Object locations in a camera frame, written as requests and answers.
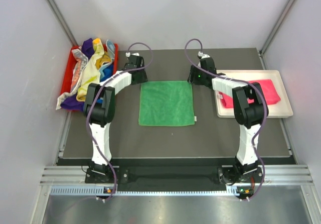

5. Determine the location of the red plastic bin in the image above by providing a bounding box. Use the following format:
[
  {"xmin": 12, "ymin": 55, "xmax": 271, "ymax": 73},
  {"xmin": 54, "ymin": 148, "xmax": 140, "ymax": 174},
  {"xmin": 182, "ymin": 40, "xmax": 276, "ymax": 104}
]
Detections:
[{"xmin": 56, "ymin": 38, "xmax": 118, "ymax": 111}]

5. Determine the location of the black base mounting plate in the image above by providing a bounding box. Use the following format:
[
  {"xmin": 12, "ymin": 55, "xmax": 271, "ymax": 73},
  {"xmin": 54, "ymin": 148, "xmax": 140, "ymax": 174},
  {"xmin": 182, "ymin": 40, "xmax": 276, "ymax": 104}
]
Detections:
[{"xmin": 85, "ymin": 158, "xmax": 263, "ymax": 192}]

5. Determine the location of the purple towel front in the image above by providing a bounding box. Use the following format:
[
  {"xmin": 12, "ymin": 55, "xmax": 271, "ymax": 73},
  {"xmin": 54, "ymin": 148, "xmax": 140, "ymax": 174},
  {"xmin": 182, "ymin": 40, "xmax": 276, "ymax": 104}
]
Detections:
[{"xmin": 60, "ymin": 94, "xmax": 84, "ymax": 111}]

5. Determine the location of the blue towel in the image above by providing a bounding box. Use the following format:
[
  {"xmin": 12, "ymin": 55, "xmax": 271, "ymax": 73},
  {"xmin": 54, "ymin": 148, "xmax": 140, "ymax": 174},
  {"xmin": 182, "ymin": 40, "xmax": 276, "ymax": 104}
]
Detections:
[{"xmin": 100, "ymin": 65, "xmax": 113, "ymax": 82}]

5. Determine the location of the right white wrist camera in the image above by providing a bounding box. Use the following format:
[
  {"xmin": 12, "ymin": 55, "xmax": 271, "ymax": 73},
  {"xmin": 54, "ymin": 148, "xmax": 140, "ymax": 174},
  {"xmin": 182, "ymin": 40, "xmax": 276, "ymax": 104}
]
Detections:
[{"xmin": 198, "ymin": 51, "xmax": 210, "ymax": 59}]

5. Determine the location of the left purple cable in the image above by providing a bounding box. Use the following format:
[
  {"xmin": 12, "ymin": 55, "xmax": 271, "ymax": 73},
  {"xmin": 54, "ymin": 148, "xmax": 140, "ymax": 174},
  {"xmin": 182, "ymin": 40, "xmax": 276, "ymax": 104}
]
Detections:
[{"xmin": 85, "ymin": 42, "xmax": 154, "ymax": 202}]

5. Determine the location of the pink towel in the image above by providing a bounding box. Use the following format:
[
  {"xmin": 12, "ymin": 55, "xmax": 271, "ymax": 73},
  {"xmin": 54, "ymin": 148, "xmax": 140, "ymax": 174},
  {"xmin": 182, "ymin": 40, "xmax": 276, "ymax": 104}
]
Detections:
[{"xmin": 219, "ymin": 79, "xmax": 281, "ymax": 108}]

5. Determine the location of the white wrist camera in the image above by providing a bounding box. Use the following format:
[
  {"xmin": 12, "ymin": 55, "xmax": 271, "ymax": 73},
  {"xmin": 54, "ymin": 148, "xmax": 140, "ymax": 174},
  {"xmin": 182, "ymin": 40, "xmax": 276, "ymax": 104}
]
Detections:
[
  {"xmin": 125, "ymin": 52, "xmax": 140, "ymax": 58},
  {"xmin": 198, "ymin": 51, "xmax": 210, "ymax": 59}
]

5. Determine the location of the yellow patterned towel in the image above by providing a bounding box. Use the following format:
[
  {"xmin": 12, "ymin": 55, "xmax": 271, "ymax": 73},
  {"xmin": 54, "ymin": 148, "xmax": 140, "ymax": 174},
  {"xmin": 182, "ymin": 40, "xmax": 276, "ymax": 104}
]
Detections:
[{"xmin": 76, "ymin": 38, "xmax": 113, "ymax": 102}]

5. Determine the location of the white plastic tray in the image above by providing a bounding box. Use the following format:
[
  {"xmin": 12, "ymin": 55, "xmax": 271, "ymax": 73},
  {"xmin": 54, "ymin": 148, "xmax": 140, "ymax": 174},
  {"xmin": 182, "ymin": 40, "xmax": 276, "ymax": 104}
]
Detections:
[{"xmin": 215, "ymin": 70, "xmax": 293, "ymax": 118}]

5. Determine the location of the aluminium frame rail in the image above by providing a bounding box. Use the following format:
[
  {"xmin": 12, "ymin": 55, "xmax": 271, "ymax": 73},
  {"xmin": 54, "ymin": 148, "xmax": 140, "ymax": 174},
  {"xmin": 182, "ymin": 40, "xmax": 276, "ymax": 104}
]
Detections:
[{"xmin": 40, "ymin": 165, "xmax": 313, "ymax": 201}]

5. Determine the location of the purple towel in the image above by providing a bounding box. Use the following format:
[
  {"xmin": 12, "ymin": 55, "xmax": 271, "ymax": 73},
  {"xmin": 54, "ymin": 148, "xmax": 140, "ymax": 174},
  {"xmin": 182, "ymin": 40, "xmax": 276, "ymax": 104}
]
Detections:
[
  {"xmin": 81, "ymin": 38, "xmax": 94, "ymax": 59},
  {"xmin": 60, "ymin": 94, "xmax": 84, "ymax": 111}
]

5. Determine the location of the purple cable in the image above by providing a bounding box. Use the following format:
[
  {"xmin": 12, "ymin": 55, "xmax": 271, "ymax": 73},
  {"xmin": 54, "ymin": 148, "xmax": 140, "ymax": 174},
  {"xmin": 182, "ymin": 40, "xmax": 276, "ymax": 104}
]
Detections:
[
  {"xmin": 85, "ymin": 42, "xmax": 154, "ymax": 202},
  {"xmin": 184, "ymin": 38, "xmax": 270, "ymax": 202}
]

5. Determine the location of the purple towel back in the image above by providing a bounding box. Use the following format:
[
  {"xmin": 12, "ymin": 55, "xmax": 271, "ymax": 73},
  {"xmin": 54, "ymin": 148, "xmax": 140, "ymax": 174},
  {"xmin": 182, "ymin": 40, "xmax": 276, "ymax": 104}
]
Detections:
[{"xmin": 81, "ymin": 38, "xmax": 94, "ymax": 59}]

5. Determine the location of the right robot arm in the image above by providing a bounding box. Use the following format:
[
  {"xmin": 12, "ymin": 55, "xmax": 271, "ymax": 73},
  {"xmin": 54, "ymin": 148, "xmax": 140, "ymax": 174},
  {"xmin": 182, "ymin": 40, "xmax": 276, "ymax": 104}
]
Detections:
[{"xmin": 188, "ymin": 53, "xmax": 268, "ymax": 182}]

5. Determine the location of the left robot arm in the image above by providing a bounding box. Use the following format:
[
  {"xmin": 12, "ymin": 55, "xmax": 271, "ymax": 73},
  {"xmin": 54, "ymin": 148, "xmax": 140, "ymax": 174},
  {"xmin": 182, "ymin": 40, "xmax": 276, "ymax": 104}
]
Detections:
[{"xmin": 84, "ymin": 52, "xmax": 148, "ymax": 182}]

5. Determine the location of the white patterned towel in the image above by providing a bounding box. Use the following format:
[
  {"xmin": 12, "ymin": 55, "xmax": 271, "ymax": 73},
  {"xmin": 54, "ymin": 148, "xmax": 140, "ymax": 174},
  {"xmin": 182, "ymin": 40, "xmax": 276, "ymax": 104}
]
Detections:
[{"xmin": 56, "ymin": 47, "xmax": 88, "ymax": 110}]

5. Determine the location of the green towel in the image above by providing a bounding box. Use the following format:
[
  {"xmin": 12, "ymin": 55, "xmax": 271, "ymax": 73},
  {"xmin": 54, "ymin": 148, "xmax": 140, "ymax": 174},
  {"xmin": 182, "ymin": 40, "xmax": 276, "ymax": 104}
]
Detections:
[{"xmin": 138, "ymin": 81, "xmax": 195, "ymax": 127}]

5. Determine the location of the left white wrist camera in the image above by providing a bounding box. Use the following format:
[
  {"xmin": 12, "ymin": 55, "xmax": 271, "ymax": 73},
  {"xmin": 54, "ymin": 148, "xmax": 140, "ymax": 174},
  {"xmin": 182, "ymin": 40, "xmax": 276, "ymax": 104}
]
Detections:
[{"xmin": 125, "ymin": 52, "xmax": 140, "ymax": 58}]

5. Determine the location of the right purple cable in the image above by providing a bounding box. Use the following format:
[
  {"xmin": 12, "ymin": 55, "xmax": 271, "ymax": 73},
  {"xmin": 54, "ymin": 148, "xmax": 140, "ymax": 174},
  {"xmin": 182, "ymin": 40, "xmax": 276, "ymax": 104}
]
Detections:
[{"xmin": 184, "ymin": 38, "xmax": 270, "ymax": 202}]

